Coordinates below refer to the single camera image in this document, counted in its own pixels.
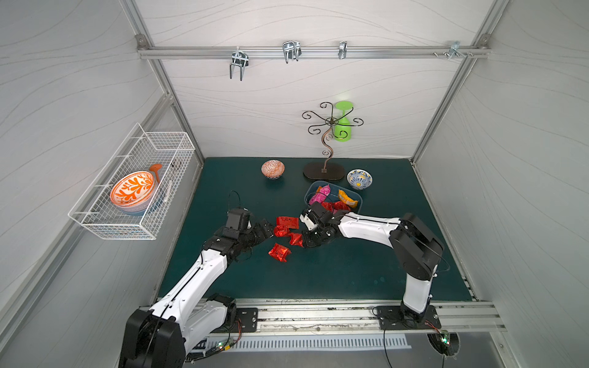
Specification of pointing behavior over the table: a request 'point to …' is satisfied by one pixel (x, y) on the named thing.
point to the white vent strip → (296, 343)
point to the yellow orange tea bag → (344, 198)
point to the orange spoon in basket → (156, 167)
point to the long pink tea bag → (320, 195)
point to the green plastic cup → (343, 131)
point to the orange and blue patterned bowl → (273, 169)
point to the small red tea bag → (296, 239)
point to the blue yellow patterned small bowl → (360, 179)
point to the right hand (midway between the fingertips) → (302, 242)
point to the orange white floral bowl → (133, 192)
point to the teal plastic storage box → (311, 186)
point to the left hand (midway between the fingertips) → (267, 232)
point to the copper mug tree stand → (323, 171)
